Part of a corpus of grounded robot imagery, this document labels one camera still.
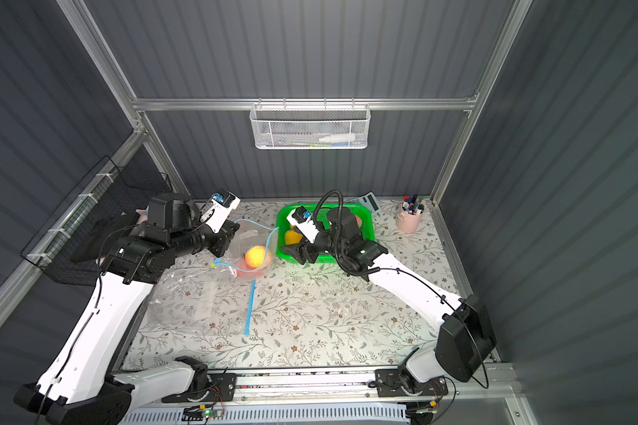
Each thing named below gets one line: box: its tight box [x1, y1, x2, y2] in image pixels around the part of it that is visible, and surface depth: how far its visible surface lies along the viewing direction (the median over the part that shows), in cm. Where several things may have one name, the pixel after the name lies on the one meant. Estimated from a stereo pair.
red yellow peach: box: [244, 245, 266, 270], surface depth 73 cm
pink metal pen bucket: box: [396, 201, 426, 234], surface depth 107 cm
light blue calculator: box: [357, 191, 382, 216], surface depth 121 cm
